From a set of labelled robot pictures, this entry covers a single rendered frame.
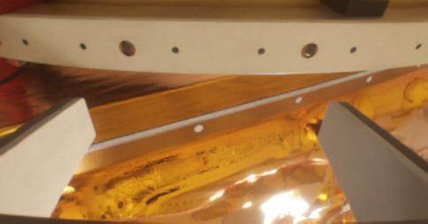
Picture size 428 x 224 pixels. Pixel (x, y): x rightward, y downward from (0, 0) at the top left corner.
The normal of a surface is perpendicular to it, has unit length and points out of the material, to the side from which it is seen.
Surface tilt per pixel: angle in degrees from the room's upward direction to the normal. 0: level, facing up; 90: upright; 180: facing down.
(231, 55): 90
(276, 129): 123
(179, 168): 128
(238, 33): 90
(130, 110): 90
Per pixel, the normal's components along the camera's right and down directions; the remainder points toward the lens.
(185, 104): 0.37, 0.60
